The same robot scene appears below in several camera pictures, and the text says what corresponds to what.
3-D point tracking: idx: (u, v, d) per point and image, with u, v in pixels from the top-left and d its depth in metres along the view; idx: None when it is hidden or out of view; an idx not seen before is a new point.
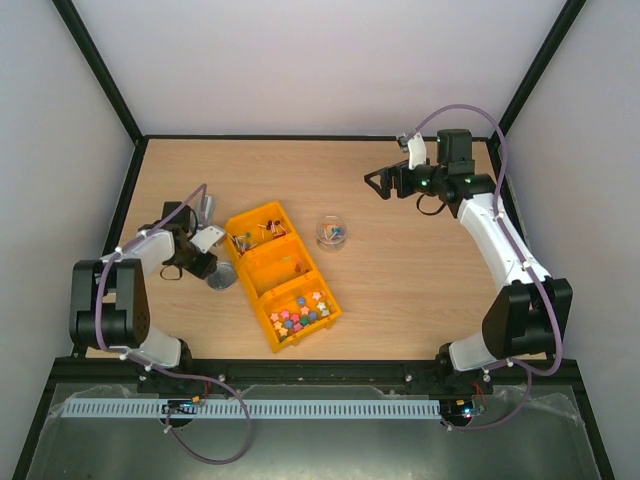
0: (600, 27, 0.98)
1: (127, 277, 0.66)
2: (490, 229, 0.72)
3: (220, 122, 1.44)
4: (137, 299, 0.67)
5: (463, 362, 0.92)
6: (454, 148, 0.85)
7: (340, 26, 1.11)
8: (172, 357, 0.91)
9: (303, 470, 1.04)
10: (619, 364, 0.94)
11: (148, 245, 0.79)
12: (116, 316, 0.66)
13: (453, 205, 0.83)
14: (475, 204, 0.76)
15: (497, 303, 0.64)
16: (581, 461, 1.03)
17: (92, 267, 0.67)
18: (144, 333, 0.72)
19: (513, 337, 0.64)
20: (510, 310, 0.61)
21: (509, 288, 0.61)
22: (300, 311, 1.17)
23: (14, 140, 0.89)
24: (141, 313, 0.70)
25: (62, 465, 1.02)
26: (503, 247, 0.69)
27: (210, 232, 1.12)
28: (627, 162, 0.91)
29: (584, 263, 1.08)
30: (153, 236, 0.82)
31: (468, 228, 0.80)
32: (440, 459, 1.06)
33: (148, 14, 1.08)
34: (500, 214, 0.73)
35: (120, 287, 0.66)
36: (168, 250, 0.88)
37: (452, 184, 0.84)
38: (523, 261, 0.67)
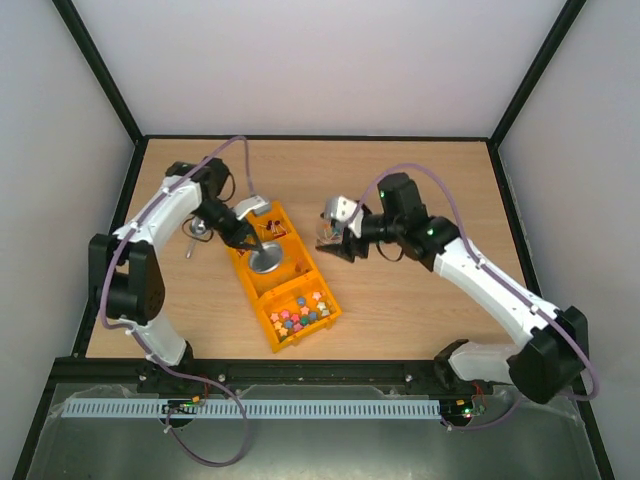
0: (600, 26, 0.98)
1: (138, 264, 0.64)
2: (483, 279, 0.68)
3: (221, 122, 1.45)
4: (150, 281, 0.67)
5: (466, 372, 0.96)
6: (406, 201, 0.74)
7: (340, 24, 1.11)
8: (175, 356, 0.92)
9: (303, 470, 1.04)
10: (619, 363, 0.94)
11: (168, 207, 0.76)
12: (125, 292, 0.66)
13: (426, 259, 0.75)
14: (452, 256, 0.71)
15: (527, 357, 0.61)
16: (582, 461, 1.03)
17: (106, 245, 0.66)
18: (158, 305, 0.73)
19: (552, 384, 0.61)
20: (545, 361, 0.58)
21: (534, 342, 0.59)
22: (300, 311, 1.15)
23: (14, 139, 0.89)
24: (154, 292, 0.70)
25: (63, 465, 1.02)
26: (504, 294, 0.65)
27: (252, 200, 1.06)
28: (627, 160, 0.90)
29: (584, 262, 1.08)
30: (176, 193, 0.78)
31: (447, 280, 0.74)
32: (440, 459, 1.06)
33: (148, 13, 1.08)
34: (482, 260, 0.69)
35: (131, 272, 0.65)
36: (196, 201, 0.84)
37: (416, 239, 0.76)
38: (530, 305, 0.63)
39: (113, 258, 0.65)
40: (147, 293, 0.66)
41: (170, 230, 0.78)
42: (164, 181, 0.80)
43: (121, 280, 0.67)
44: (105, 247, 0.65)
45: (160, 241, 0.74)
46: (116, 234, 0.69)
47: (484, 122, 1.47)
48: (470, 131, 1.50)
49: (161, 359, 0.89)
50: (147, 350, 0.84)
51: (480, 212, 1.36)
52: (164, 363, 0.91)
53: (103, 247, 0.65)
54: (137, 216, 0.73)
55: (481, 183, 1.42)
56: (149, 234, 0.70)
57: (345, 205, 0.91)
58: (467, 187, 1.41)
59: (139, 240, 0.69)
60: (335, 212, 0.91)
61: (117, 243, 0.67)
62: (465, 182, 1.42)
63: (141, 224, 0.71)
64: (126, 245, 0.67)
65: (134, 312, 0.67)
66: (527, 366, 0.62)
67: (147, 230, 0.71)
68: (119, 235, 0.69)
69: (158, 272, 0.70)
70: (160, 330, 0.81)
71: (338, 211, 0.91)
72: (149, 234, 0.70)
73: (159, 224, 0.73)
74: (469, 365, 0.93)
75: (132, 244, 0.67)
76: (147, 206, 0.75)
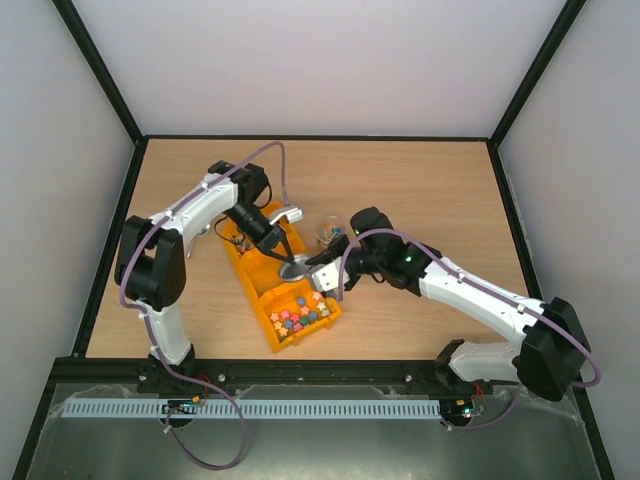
0: (599, 26, 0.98)
1: (165, 250, 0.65)
2: (471, 294, 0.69)
3: (221, 122, 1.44)
4: (172, 269, 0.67)
5: (470, 374, 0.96)
6: (381, 236, 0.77)
7: (339, 23, 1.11)
8: (176, 356, 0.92)
9: (303, 470, 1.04)
10: (618, 361, 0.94)
11: (204, 201, 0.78)
12: (148, 276, 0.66)
13: (412, 287, 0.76)
14: (434, 276, 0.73)
15: (527, 358, 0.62)
16: (581, 461, 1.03)
17: (140, 228, 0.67)
18: (175, 295, 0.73)
19: (561, 379, 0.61)
20: (544, 358, 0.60)
21: (529, 341, 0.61)
22: (300, 311, 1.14)
23: (14, 140, 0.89)
24: (174, 281, 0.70)
25: (62, 464, 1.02)
26: (490, 302, 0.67)
27: (286, 208, 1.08)
28: (627, 160, 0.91)
29: (583, 261, 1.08)
30: (214, 189, 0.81)
31: (437, 300, 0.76)
32: (440, 459, 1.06)
33: (148, 13, 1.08)
34: (462, 274, 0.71)
35: (157, 257, 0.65)
36: (230, 201, 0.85)
37: (398, 270, 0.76)
38: (517, 305, 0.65)
39: (142, 240, 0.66)
40: (167, 280, 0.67)
41: (199, 224, 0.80)
42: (204, 178, 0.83)
43: (146, 264, 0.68)
44: (138, 230, 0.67)
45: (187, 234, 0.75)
46: (150, 218, 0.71)
47: (483, 122, 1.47)
48: (469, 131, 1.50)
49: (164, 354, 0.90)
50: (154, 341, 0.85)
51: (480, 212, 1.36)
52: (165, 360, 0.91)
53: (136, 229, 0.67)
54: (173, 205, 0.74)
55: (481, 183, 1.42)
56: (181, 224, 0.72)
57: (326, 274, 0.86)
58: (467, 187, 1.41)
59: (171, 228, 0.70)
60: (320, 285, 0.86)
61: (149, 228, 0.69)
62: (465, 182, 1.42)
63: (175, 213, 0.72)
64: (157, 231, 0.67)
65: (151, 296, 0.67)
66: (530, 366, 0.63)
67: (180, 220, 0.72)
68: (152, 220, 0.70)
69: (182, 262, 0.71)
70: (170, 322, 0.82)
71: (322, 284, 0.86)
72: (181, 224, 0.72)
73: (192, 217, 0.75)
74: (470, 365, 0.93)
75: (163, 230, 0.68)
76: (186, 197, 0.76)
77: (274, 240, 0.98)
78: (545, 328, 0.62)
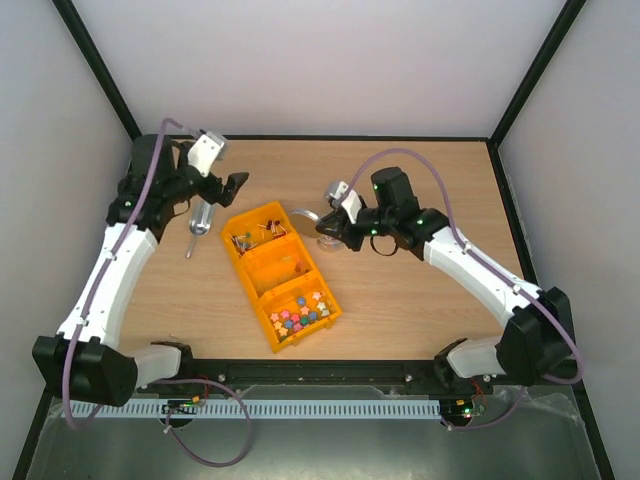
0: (600, 25, 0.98)
1: (91, 364, 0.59)
2: (470, 265, 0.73)
3: (221, 122, 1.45)
4: (111, 371, 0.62)
5: (466, 370, 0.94)
6: (396, 193, 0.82)
7: (337, 25, 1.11)
8: (173, 369, 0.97)
9: (303, 470, 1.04)
10: (619, 363, 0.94)
11: (116, 277, 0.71)
12: (88, 388, 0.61)
13: (418, 250, 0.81)
14: (440, 244, 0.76)
15: (509, 338, 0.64)
16: (582, 461, 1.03)
17: (52, 347, 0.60)
18: (130, 385, 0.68)
19: (540, 364, 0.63)
20: (525, 339, 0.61)
21: (515, 320, 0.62)
22: (300, 311, 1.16)
23: (14, 140, 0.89)
24: (121, 376, 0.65)
25: (63, 465, 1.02)
26: (488, 277, 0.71)
27: (203, 145, 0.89)
28: (627, 160, 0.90)
29: (583, 261, 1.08)
30: (122, 252, 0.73)
31: (438, 267, 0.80)
32: (440, 459, 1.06)
33: (148, 14, 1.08)
34: (468, 245, 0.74)
35: (86, 370, 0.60)
36: (151, 245, 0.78)
37: (406, 230, 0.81)
38: (512, 286, 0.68)
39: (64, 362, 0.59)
40: (111, 384, 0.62)
41: (126, 296, 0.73)
42: (105, 244, 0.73)
43: (78, 370, 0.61)
44: (52, 350, 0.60)
45: (116, 321, 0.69)
46: (62, 333, 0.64)
47: (484, 122, 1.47)
48: (469, 131, 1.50)
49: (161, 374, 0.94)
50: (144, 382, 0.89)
51: (480, 212, 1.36)
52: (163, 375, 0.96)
53: (48, 349, 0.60)
54: (83, 303, 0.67)
55: (481, 183, 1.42)
56: (98, 325, 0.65)
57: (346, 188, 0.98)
58: (467, 187, 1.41)
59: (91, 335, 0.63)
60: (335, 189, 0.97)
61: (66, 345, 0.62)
62: (465, 181, 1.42)
63: (88, 313, 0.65)
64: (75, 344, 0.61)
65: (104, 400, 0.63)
66: (510, 348, 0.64)
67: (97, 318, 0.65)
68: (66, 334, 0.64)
69: (120, 356, 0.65)
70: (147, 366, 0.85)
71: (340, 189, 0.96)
72: (100, 321, 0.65)
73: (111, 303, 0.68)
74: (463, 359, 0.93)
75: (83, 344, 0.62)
76: (92, 284, 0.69)
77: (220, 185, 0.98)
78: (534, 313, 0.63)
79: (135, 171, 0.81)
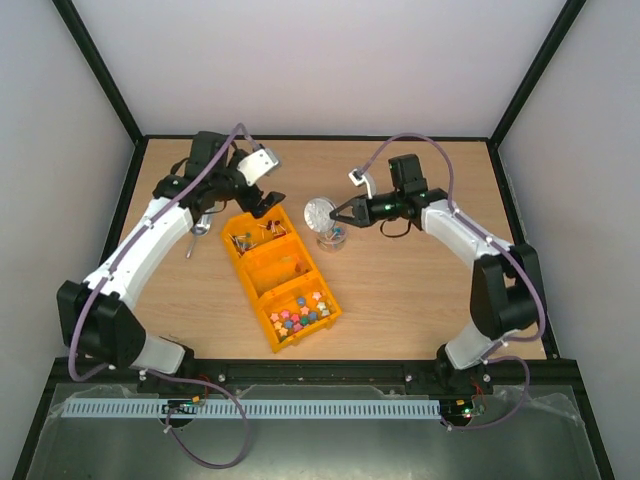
0: (600, 26, 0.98)
1: (107, 318, 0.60)
2: (451, 223, 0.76)
3: (221, 123, 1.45)
4: (123, 331, 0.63)
5: (463, 360, 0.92)
6: (405, 170, 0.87)
7: (338, 24, 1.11)
8: (172, 366, 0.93)
9: (303, 470, 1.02)
10: (618, 364, 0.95)
11: (148, 244, 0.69)
12: (95, 343, 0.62)
13: (416, 221, 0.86)
14: (433, 208, 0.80)
15: (476, 282, 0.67)
16: (581, 461, 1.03)
17: (74, 294, 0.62)
18: (134, 350, 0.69)
19: (502, 313, 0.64)
20: (487, 281, 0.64)
21: (481, 260, 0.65)
22: (300, 311, 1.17)
23: (14, 140, 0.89)
24: (130, 338, 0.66)
25: (63, 465, 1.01)
26: (464, 232, 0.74)
27: (257, 157, 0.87)
28: (627, 161, 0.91)
29: (582, 262, 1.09)
30: (161, 222, 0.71)
31: (434, 235, 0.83)
32: (440, 459, 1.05)
33: (149, 14, 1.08)
34: (457, 210, 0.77)
35: (101, 324, 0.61)
36: (186, 226, 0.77)
37: (408, 201, 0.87)
38: (485, 239, 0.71)
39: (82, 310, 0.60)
40: (119, 344, 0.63)
41: (151, 265, 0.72)
42: (147, 212, 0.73)
43: (92, 323, 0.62)
44: (74, 296, 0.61)
45: (137, 284, 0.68)
46: (86, 280, 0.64)
47: (483, 122, 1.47)
48: (469, 131, 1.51)
49: (158, 370, 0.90)
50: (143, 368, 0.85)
51: (480, 212, 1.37)
52: (160, 372, 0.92)
53: (71, 294, 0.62)
54: (111, 259, 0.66)
55: (481, 183, 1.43)
56: (122, 283, 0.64)
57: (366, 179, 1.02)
58: (467, 187, 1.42)
59: (111, 291, 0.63)
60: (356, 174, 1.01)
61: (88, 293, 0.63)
62: (465, 181, 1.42)
63: (113, 270, 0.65)
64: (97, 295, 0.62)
65: (106, 359, 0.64)
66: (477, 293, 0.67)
67: (120, 279, 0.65)
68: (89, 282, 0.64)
69: (134, 319, 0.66)
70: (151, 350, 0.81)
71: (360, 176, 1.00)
72: (122, 282, 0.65)
73: (137, 268, 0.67)
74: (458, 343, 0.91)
75: (103, 296, 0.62)
76: (125, 243, 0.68)
77: (259, 199, 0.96)
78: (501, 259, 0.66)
79: (192, 157, 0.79)
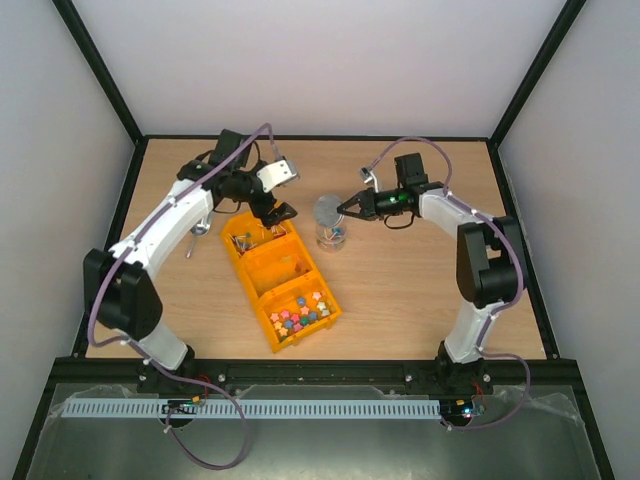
0: (600, 26, 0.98)
1: (128, 287, 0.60)
2: (443, 203, 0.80)
3: (221, 123, 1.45)
4: (143, 301, 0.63)
5: (459, 352, 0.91)
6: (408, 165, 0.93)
7: (338, 24, 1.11)
8: (173, 362, 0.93)
9: (303, 470, 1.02)
10: (618, 363, 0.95)
11: (171, 219, 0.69)
12: (116, 310, 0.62)
13: (416, 209, 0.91)
14: (429, 194, 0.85)
15: (458, 249, 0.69)
16: (581, 460, 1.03)
17: (100, 262, 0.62)
18: (152, 322, 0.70)
19: (483, 277, 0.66)
20: (467, 244, 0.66)
21: (463, 226, 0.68)
22: (300, 311, 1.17)
23: (13, 141, 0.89)
24: (148, 310, 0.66)
25: (63, 465, 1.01)
26: (453, 209, 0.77)
27: (277, 167, 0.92)
28: (627, 160, 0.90)
29: (583, 262, 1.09)
30: (184, 200, 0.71)
31: (431, 220, 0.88)
32: (440, 459, 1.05)
33: (148, 14, 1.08)
34: (449, 192, 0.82)
35: (123, 293, 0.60)
36: (208, 208, 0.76)
37: (409, 192, 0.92)
38: (471, 212, 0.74)
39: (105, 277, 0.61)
40: (138, 314, 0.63)
41: (173, 242, 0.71)
42: (172, 190, 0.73)
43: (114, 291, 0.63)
44: (99, 264, 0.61)
45: (159, 257, 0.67)
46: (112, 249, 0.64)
47: (483, 122, 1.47)
48: (469, 131, 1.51)
49: (159, 362, 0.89)
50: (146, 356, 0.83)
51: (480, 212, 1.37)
52: (162, 367, 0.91)
53: (97, 261, 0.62)
54: (137, 231, 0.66)
55: (481, 183, 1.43)
56: (146, 254, 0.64)
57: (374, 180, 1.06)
58: (467, 187, 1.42)
59: (134, 262, 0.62)
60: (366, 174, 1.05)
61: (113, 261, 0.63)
62: (465, 181, 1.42)
63: (138, 242, 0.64)
64: (121, 264, 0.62)
65: (124, 327, 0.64)
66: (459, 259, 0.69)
67: (144, 250, 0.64)
68: (115, 252, 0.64)
69: (154, 291, 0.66)
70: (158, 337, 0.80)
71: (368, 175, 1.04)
72: (146, 254, 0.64)
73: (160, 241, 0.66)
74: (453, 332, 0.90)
75: (126, 264, 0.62)
76: (151, 216, 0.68)
77: (271, 209, 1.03)
78: (482, 225, 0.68)
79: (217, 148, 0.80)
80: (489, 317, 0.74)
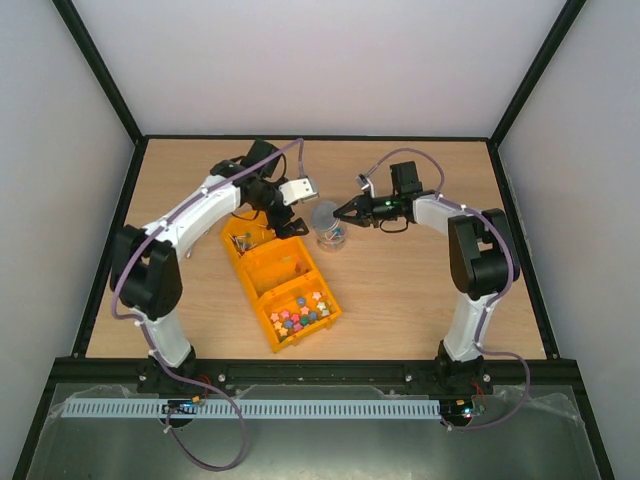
0: (600, 25, 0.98)
1: (157, 265, 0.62)
2: (435, 205, 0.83)
3: (220, 123, 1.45)
4: (166, 281, 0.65)
5: (456, 348, 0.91)
6: (404, 174, 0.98)
7: (338, 24, 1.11)
8: (176, 359, 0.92)
9: (303, 470, 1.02)
10: (618, 363, 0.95)
11: (202, 208, 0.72)
12: (140, 287, 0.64)
13: (410, 216, 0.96)
14: (423, 197, 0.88)
15: (451, 241, 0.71)
16: (581, 460, 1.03)
17: (132, 238, 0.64)
18: (170, 303, 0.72)
19: (476, 269, 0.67)
20: (458, 236, 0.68)
21: (454, 218, 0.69)
22: (300, 311, 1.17)
23: (15, 141, 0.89)
24: (170, 290, 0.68)
25: (63, 465, 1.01)
26: (444, 207, 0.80)
27: (300, 183, 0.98)
28: (627, 160, 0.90)
29: (582, 262, 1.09)
30: (215, 194, 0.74)
31: (424, 225, 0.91)
32: (440, 459, 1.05)
33: (147, 14, 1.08)
34: (441, 195, 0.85)
35: (150, 270, 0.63)
36: (234, 204, 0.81)
37: (405, 200, 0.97)
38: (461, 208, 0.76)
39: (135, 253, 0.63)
40: (160, 292, 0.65)
41: (199, 231, 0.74)
42: (205, 181, 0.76)
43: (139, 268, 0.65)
44: (131, 240, 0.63)
45: (185, 241, 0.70)
46: (144, 228, 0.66)
47: (483, 122, 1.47)
48: (468, 131, 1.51)
49: (162, 357, 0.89)
50: (152, 345, 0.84)
51: None
52: (164, 363, 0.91)
53: (129, 238, 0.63)
54: (168, 214, 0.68)
55: (481, 183, 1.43)
56: (175, 234, 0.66)
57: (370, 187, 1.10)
58: (467, 186, 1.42)
59: (165, 240, 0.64)
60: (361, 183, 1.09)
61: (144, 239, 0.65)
62: (465, 181, 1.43)
63: (170, 223, 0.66)
64: (151, 242, 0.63)
65: (144, 305, 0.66)
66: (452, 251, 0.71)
67: (175, 232, 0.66)
68: (146, 230, 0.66)
69: (178, 272, 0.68)
70: (168, 329, 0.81)
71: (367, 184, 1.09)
72: (176, 235, 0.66)
73: (189, 226, 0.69)
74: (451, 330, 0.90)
75: (156, 242, 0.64)
76: (184, 203, 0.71)
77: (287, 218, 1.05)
78: (472, 218, 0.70)
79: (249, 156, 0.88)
80: (485, 309, 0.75)
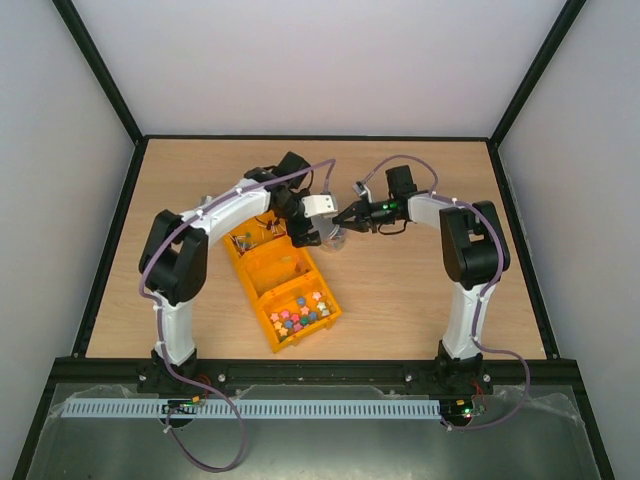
0: (600, 26, 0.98)
1: (191, 248, 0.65)
2: (429, 201, 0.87)
3: (220, 122, 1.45)
4: (195, 267, 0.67)
5: (451, 340, 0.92)
6: (398, 178, 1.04)
7: (338, 23, 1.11)
8: (179, 357, 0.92)
9: (303, 470, 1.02)
10: (618, 363, 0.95)
11: (234, 205, 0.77)
12: (168, 270, 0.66)
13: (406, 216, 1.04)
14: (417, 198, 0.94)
15: (443, 232, 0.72)
16: (581, 460, 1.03)
17: (169, 222, 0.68)
18: (192, 294, 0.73)
19: (468, 258, 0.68)
20: (449, 226, 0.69)
21: (445, 210, 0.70)
22: (300, 311, 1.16)
23: (14, 142, 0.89)
24: (195, 278, 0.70)
25: (63, 465, 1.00)
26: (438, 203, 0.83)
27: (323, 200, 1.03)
28: (626, 160, 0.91)
29: (582, 261, 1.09)
30: (248, 195, 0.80)
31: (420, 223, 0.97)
32: (440, 459, 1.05)
33: (147, 14, 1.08)
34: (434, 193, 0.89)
35: (182, 253, 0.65)
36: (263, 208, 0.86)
37: (401, 201, 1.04)
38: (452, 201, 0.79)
39: (170, 236, 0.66)
40: (187, 278, 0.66)
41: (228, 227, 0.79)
42: (240, 184, 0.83)
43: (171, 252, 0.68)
44: (168, 225, 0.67)
45: (215, 234, 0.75)
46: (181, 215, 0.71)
47: (483, 122, 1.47)
48: (468, 131, 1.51)
49: (167, 352, 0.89)
50: (162, 336, 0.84)
51: None
52: (168, 357, 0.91)
53: (167, 224, 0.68)
54: (205, 206, 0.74)
55: (480, 183, 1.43)
56: (209, 224, 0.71)
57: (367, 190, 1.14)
58: (466, 186, 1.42)
59: (199, 226, 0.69)
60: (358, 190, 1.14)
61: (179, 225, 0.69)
62: (465, 181, 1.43)
63: (205, 213, 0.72)
64: (186, 227, 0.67)
65: (168, 290, 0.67)
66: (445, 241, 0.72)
67: (208, 221, 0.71)
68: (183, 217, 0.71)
69: (205, 261, 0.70)
70: (180, 321, 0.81)
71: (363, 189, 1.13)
72: (210, 224, 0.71)
73: (222, 219, 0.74)
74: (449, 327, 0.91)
75: (191, 228, 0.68)
76: (220, 198, 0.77)
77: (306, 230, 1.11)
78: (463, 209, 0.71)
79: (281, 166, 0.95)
80: (480, 300, 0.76)
